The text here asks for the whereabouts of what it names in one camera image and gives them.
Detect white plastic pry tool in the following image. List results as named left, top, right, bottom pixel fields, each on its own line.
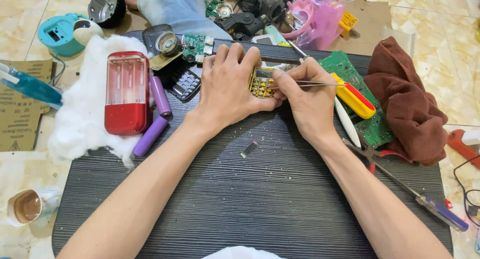
left=334, top=97, right=362, bottom=148

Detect person's leg in jeans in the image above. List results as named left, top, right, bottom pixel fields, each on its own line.
left=123, top=0, right=233, bottom=41

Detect blue spray bottle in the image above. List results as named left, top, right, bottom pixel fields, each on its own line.
left=0, top=62, right=64, bottom=110

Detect black housing with metal disc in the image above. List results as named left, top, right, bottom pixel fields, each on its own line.
left=142, top=24, right=184, bottom=59

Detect brown towel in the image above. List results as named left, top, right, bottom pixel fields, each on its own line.
left=364, top=36, right=449, bottom=167

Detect orange tool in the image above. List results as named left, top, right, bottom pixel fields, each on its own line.
left=447, top=129, right=480, bottom=170

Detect brown sandpaper sheet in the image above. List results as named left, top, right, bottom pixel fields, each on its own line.
left=0, top=58, right=54, bottom=152

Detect white device with screen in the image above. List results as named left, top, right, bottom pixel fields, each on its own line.
left=251, top=34, right=278, bottom=47

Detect pink plastic bag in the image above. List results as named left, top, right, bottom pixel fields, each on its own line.
left=279, top=0, right=347, bottom=52

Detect black cable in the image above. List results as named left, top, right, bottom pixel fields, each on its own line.
left=453, top=154, right=480, bottom=228

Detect black phone keypad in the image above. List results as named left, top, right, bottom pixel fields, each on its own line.
left=168, top=69, right=202, bottom=102

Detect teal and white device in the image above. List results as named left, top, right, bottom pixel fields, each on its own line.
left=37, top=13, right=104, bottom=58

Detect metal tweezers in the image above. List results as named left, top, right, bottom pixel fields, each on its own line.
left=269, top=80, right=346, bottom=90

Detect white cotton wad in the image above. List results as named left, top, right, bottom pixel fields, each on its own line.
left=47, top=34, right=155, bottom=167

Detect blue clear handled screwdriver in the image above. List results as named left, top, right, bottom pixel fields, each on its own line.
left=371, top=162, right=470, bottom=232

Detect small green circuit board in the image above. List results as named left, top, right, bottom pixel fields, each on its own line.
left=181, top=34, right=215, bottom=64

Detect person's white shirt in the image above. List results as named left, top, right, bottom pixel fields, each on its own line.
left=200, top=246, right=286, bottom=259

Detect yellow red handled screwdriver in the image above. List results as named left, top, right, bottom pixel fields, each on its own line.
left=288, top=40, right=377, bottom=120

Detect heap of black motor parts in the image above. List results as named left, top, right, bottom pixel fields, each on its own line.
left=214, top=0, right=290, bottom=41

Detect brown cardboard sheet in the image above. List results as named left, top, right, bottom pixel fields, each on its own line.
left=325, top=0, right=393, bottom=57

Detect white small box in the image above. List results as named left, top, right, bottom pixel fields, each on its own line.
left=461, top=130, right=480, bottom=147

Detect gold phone keypad housing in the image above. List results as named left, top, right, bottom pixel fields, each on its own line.
left=248, top=66, right=280, bottom=99

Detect green board with round speaker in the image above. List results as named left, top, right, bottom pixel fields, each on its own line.
left=204, top=0, right=234, bottom=20

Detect small clear glass piece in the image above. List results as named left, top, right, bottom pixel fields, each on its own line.
left=240, top=140, right=260, bottom=159

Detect red power bank case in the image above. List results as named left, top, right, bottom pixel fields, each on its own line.
left=104, top=51, right=153, bottom=136

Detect person's left hand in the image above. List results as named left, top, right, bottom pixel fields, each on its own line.
left=186, top=43, right=283, bottom=138

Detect yellow plastic part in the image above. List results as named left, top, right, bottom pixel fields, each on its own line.
left=339, top=10, right=359, bottom=32

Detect black rubber wheel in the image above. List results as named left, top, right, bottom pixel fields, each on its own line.
left=88, top=0, right=127, bottom=29

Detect red handled pliers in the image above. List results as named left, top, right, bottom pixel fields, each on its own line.
left=342, top=131, right=410, bottom=175

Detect clear plastic piece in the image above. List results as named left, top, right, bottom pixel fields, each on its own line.
left=382, top=25, right=416, bottom=59

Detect large green circuit board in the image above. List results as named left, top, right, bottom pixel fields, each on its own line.
left=319, top=51, right=395, bottom=149

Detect paper cup with brown liquid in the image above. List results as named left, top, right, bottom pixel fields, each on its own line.
left=6, top=188, right=63, bottom=227

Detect purple cylindrical battery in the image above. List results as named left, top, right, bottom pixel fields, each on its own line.
left=132, top=115, right=169, bottom=157
left=149, top=75, right=173, bottom=117

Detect person's right hand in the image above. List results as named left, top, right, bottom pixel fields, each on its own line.
left=272, top=57, right=344, bottom=149

